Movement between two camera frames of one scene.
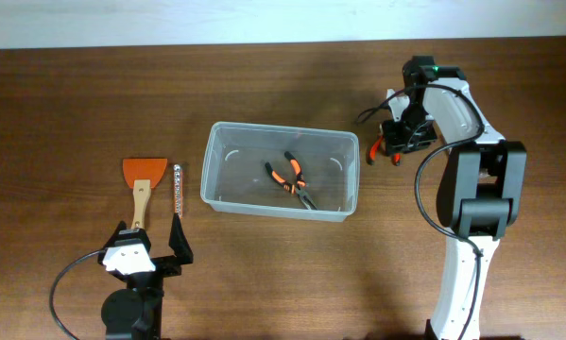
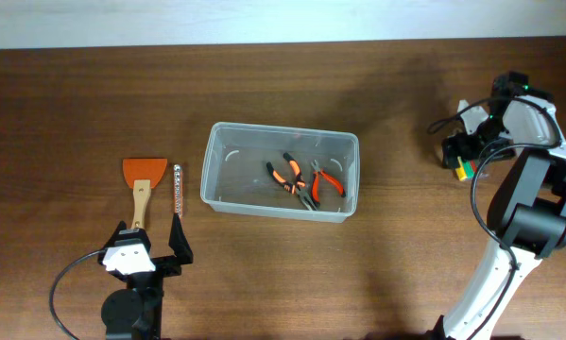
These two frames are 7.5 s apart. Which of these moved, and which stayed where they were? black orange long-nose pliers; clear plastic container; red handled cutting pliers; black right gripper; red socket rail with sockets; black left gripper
Moved: red handled cutting pliers; black right gripper
Stayed: red socket rail with sockets; clear plastic container; black orange long-nose pliers; black left gripper
